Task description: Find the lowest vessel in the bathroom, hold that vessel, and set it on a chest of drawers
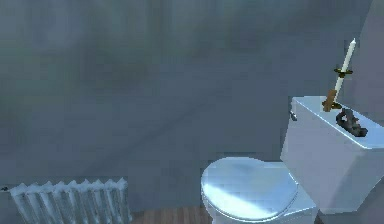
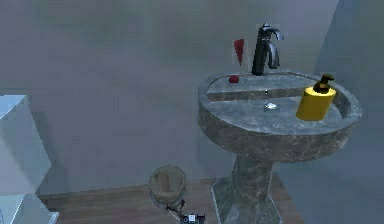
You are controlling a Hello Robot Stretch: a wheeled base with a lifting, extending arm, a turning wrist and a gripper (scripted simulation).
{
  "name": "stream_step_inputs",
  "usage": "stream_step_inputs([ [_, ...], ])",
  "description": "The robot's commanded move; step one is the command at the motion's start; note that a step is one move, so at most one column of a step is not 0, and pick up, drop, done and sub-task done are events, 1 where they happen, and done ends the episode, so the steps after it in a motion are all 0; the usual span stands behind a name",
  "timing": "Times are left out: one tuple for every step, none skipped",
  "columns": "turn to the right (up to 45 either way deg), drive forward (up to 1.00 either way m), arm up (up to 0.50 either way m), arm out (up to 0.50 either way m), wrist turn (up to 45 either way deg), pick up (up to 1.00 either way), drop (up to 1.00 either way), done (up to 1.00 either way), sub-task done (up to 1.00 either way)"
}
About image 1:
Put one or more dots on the white toilet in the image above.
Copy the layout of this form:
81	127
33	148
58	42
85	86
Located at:
320	156

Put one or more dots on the white ribbed radiator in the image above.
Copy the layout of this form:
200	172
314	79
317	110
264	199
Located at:
71	203

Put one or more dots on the white candle in brass holder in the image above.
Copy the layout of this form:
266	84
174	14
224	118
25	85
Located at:
343	71

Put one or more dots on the dark grey statuette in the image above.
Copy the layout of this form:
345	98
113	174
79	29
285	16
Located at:
350	123

